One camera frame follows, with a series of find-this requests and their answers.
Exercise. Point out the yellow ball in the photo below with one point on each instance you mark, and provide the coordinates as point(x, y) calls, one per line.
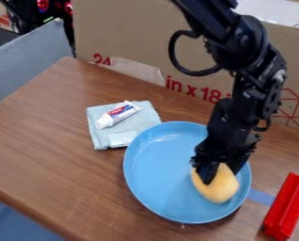
point(222, 188)

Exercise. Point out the blue tape strip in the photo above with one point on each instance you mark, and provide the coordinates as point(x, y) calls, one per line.
point(261, 197)

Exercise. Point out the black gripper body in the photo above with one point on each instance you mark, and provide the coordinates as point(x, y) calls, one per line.
point(229, 129)

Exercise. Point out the white toothpaste tube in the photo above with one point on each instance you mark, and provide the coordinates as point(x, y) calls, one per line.
point(123, 111)

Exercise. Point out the brown cardboard box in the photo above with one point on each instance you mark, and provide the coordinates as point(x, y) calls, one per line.
point(123, 35)

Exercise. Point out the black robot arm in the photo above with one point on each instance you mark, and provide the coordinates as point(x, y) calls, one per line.
point(237, 41)

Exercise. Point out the red plastic block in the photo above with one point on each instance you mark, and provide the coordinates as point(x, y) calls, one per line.
point(284, 213)

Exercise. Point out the blue plate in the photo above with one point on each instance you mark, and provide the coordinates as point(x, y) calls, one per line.
point(158, 174)

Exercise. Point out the light blue folded cloth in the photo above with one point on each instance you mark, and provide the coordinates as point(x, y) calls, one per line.
point(119, 135)

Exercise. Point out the black machine with lights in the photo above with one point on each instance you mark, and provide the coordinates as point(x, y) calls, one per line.
point(31, 13)

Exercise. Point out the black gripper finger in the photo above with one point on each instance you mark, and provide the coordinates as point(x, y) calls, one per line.
point(237, 159)
point(206, 168)

